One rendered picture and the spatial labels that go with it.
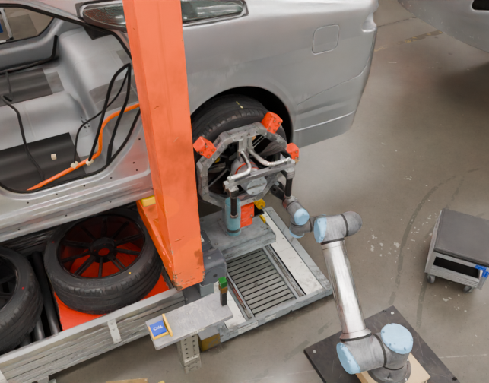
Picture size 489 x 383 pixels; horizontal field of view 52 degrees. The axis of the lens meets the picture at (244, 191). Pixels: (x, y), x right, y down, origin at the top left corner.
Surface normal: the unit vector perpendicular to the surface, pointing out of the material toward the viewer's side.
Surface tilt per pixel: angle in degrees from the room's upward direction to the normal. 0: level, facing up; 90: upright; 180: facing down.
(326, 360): 0
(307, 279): 0
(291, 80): 90
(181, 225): 90
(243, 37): 81
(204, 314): 0
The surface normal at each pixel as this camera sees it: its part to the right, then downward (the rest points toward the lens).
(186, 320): 0.00, -0.73
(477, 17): -0.73, 0.46
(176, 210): 0.45, 0.61
